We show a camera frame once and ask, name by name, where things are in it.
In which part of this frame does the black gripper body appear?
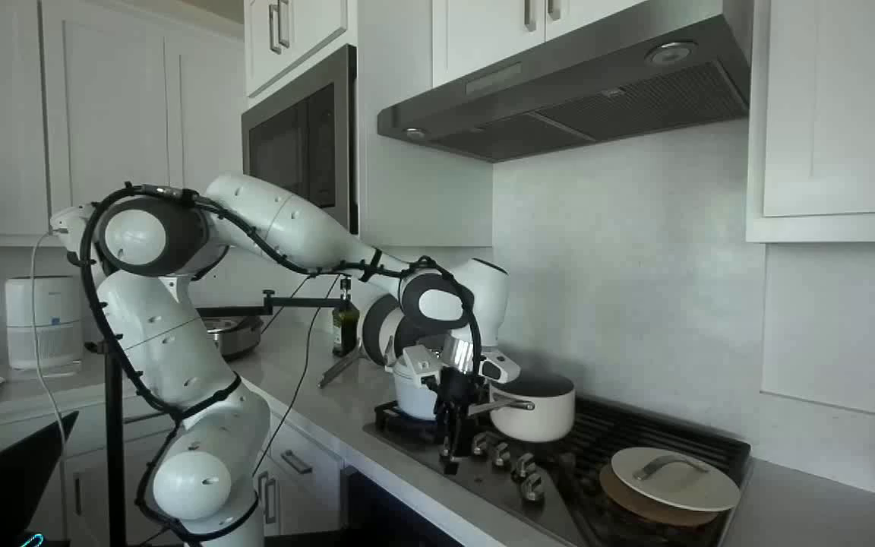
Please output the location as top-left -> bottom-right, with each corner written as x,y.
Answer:
435,366 -> 479,424

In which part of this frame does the white dutch oven pot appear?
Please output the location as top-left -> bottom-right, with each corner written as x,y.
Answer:
393,366 -> 449,424

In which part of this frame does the dark pan white rim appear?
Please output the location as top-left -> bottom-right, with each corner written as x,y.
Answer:
360,293 -> 406,370

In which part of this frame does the dark glass bottle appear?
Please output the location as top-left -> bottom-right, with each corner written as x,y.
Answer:
330,274 -> 362,359

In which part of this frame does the white base cabinet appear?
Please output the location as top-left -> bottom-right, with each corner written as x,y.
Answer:
55,398 -> 360,547

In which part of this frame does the brown shallow pan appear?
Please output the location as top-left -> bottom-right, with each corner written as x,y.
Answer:
597,462 -> 734,542

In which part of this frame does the black gas cooktop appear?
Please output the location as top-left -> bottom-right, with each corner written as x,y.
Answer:
370,391 -> 753,547

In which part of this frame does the metal bowl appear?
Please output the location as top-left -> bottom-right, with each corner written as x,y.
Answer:
201,307 -> 268,363

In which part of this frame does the steel range hood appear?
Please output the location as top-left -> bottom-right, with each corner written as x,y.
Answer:
375,0 -> 753,163

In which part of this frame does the white cylindrical appliance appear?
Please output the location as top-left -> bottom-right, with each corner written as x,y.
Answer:
3,274 -> 89,376

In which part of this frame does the white VR headset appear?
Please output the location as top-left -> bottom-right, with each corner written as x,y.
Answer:
49,202 -> 99,267

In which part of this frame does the dark laptop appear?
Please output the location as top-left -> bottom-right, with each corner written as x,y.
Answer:
0,406 -> 82,547

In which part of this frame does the tall white cabinet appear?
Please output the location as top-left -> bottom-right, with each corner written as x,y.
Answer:
0,0 -> 250,245

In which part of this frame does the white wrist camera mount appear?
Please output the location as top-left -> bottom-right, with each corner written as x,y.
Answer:
474,347 -> 525,390

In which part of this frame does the grey saucepan with handle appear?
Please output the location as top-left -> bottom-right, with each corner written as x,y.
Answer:
464,370 -> 581,448

